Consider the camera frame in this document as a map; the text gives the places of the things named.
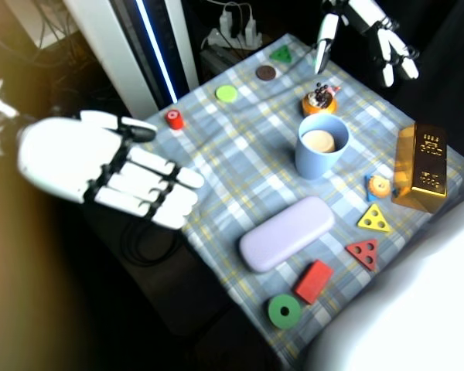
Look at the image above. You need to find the white blurred shell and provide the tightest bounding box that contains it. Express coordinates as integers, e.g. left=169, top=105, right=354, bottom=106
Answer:
left=305, top=189, right=464, bottom=371

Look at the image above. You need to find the red cylinder block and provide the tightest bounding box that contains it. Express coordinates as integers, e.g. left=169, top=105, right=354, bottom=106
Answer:
left=165, top=109, right=185, bottom=131

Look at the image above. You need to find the blue plaid tablecloth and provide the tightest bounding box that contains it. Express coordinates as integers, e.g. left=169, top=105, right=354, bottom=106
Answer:
left=141, top=32, right=464, bottom=370

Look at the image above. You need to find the dark grey box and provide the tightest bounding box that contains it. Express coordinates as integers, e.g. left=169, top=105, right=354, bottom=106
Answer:
left=199, top=45, right=243, bottom=77

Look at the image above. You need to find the strawberry cream tart toy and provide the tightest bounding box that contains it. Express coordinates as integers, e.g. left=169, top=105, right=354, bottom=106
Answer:
left=301, top=129, right=336, bottom=154

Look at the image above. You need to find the light green round disc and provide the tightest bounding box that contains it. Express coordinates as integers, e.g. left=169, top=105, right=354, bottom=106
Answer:
left=215, top=84, right=239, bottom=104

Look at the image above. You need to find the white power strip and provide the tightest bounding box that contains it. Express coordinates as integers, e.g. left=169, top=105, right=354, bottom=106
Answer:
left=205, top=26, right=264, bottom=50

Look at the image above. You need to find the green triangle block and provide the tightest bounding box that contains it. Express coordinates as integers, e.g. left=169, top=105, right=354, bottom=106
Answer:
left=269, top=44, right=293, bottom=64

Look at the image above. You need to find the red triangle block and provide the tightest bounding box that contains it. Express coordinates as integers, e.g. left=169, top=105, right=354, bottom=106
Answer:
left=346, top=238, right=379, bottom=272

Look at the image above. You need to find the white plug adapter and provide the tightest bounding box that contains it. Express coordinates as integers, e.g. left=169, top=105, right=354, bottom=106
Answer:
left=244, top=13, right=261, bottom=42
left=219, top=8, right=235, bottom=35

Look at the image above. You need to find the gold bar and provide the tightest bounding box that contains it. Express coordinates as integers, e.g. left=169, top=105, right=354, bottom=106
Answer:
left=390, top=121, right=449, bottom=215

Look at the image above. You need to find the green ring block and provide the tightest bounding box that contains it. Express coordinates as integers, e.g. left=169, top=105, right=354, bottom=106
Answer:
left=267, top=293, right=303, bottom=330

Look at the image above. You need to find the blue cup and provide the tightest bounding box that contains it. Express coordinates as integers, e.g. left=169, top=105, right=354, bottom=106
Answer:
left=295, top=113, right=350, bottom=181

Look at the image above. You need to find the white column with blue light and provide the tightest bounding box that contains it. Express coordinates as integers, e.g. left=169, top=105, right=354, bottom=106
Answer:
left=63, top=0, right=200, bottom=123

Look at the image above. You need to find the red rectangular block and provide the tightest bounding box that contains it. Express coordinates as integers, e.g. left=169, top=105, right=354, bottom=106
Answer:
left=292, top=259, right=336, bottom=305

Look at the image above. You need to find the black coiled cable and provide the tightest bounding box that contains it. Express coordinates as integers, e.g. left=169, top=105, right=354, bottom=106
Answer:
left=119, top=220, right=179, bottom=267

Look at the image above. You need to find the brown round disc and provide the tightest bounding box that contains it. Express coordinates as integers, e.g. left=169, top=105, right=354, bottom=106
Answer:
left=255, top=64, right=277, bottom=81

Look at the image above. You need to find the black backdrop curtain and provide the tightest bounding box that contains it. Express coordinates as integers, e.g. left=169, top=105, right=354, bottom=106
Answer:
left=324, top=0, right=464, bottom=163

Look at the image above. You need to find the lavender glasses case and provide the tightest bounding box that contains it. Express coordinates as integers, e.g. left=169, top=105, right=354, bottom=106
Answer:
left=238, top=196, right=336, bottom=274

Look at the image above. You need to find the yellow triangle block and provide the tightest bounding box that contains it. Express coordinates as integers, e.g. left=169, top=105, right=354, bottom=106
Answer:
left=357, top=203, right=394, bottom=233

